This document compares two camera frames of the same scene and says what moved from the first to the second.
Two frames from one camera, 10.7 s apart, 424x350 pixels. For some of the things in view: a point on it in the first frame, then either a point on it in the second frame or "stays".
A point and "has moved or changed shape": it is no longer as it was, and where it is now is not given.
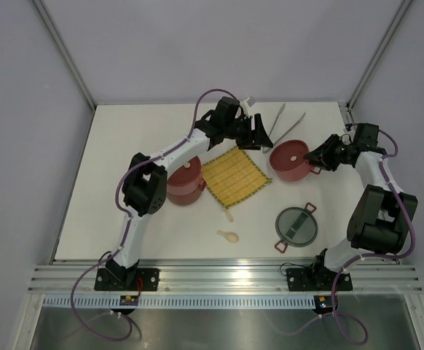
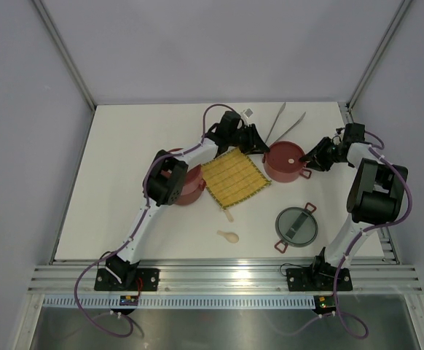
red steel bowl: x=299 y=173 has moved or changed shape
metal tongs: x=267 y=149 stays
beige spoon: x=230 y=237 stays
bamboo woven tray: x=234 y=176 stays
